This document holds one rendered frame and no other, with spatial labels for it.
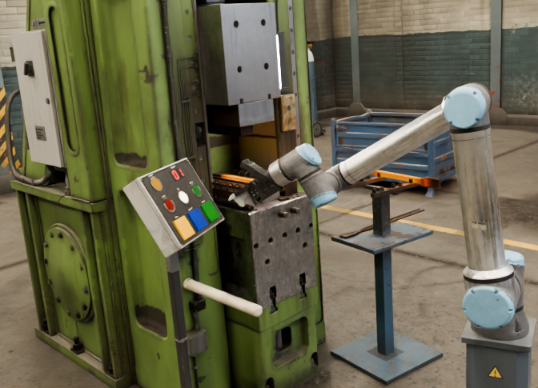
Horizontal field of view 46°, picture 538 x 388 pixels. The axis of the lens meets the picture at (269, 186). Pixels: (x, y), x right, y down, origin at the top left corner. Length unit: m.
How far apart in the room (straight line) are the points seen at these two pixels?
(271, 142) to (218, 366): 1.07
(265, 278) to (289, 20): 1.19
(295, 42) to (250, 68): 0.47
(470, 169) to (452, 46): 8.86
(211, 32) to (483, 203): 1.29
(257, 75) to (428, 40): 8.43
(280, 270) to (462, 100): 1.27
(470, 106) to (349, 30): 10.09
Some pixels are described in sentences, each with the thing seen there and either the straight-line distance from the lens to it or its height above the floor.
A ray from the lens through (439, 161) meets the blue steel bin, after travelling 6.38.
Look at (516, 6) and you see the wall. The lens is 10.24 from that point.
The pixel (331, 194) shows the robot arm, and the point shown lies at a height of 1.10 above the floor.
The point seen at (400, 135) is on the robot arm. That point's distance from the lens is 2.14.
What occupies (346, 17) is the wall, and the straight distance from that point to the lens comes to 11.98.
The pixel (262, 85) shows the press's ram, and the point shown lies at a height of 1.43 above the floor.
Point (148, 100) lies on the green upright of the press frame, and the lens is 2.58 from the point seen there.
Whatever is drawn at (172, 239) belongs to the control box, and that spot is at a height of 0.99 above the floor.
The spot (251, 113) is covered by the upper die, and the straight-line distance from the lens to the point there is 2.67.
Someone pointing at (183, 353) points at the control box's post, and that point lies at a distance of 2.53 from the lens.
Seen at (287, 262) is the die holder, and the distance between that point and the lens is 2.84.
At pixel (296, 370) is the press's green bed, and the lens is 3.10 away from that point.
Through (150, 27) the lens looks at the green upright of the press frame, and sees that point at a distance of 2.54.
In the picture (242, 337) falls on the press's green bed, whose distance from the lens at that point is 2.96.
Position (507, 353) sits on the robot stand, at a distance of 2.28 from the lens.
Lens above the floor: 1.64
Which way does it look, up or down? 14 degrees down
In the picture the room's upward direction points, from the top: 4 degrees counter-clockwise
